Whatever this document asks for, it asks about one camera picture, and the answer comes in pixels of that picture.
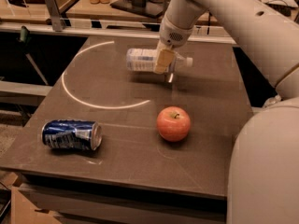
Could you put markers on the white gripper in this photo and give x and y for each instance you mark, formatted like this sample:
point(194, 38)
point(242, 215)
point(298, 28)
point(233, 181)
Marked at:
point(173, 32)

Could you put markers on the clear blue-label plastic bottle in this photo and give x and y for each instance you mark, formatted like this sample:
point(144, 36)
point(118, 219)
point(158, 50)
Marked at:
point(143, 60)

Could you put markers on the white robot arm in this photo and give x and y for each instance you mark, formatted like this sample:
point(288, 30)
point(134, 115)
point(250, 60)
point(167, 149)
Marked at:
point(263, 184)

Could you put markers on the black monitor stand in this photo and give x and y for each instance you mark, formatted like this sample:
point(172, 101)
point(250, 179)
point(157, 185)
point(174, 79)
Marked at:
point(148, 8)

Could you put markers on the red apple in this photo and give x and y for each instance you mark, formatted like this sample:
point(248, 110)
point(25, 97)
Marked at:
point(173, 124)

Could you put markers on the crushed blue soda can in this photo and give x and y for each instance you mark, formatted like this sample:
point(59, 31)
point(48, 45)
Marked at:
point(72, 134)

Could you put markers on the metal rail bar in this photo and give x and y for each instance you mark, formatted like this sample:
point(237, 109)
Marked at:
point(41, 29)

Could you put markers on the left metal bracket post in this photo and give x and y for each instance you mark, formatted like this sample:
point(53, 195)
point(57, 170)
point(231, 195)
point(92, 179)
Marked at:
point(57, 22)

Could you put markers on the green handled tool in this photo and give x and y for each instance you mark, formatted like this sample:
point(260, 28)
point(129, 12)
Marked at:
point(23, 41)

